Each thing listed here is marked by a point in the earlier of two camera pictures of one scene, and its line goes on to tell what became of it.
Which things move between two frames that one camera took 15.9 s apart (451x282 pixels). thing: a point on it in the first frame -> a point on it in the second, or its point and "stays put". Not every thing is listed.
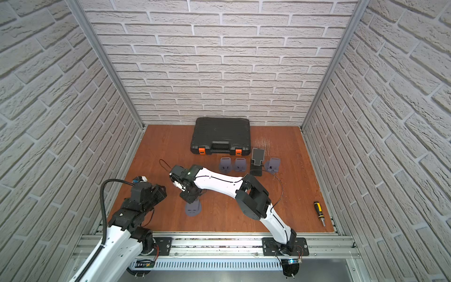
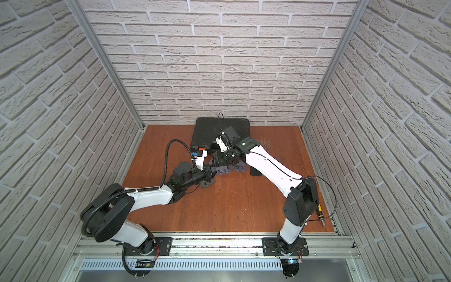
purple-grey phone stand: [240, 165] stays put
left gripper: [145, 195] -> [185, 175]
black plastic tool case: [221, 135] stays put
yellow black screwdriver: [318, 208] stays put
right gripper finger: [195, 195] -> [219, 163]
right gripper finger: [186, 196] -> [217, 155]
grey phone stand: [194, 208] -> [221, 170]
